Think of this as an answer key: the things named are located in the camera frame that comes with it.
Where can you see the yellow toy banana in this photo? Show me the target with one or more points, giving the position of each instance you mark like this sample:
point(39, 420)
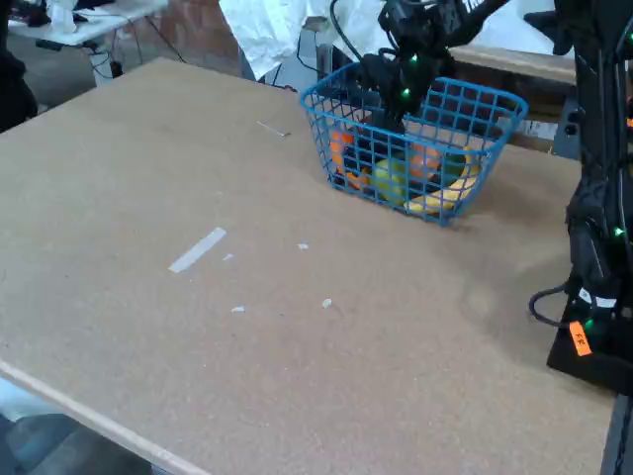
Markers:
point(445, 195)

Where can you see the round light green toy fruit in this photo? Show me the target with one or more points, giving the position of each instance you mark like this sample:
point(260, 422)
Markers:
point(388, 180)

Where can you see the wooden bench top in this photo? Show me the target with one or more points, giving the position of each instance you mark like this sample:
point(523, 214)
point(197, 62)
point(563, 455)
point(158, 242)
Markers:
point(519, 62)

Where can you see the grey post with sockets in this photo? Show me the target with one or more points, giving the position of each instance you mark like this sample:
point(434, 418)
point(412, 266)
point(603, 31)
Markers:
point(569, 128)

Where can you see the orange label tag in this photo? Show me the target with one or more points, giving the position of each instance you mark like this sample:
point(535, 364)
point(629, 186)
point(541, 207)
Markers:
point(580, 339)

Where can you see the white folding table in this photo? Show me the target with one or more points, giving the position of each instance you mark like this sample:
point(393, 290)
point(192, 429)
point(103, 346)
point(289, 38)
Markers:
point(99, 25)

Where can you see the toy orange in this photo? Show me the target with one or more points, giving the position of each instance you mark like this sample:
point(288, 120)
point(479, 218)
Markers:
point(338, 148)

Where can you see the thin pale tape sliver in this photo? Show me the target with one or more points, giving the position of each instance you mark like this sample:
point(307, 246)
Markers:
point(274, 129)

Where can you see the dark green toy fruit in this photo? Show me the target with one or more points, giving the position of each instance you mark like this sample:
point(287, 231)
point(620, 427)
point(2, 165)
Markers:
point(452, 170)

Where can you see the white crumpled cloth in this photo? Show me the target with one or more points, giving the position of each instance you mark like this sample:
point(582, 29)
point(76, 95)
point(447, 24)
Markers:
point(267, 34)

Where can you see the red-orange toy pomegranate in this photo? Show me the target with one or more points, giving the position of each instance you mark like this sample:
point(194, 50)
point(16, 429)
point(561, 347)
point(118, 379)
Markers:
point(425, 161)

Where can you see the grey metal stand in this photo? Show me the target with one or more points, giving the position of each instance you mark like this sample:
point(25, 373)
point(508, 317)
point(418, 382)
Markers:
point(321, 54)

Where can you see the dark black bulky object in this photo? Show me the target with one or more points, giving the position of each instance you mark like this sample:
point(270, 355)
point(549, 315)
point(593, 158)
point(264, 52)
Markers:
point(15, 89)

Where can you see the long white tape strip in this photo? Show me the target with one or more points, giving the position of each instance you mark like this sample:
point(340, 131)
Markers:
point(198, 250)

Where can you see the small black camera box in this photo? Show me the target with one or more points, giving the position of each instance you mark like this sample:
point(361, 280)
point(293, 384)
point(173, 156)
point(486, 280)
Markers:
point(376, 71)

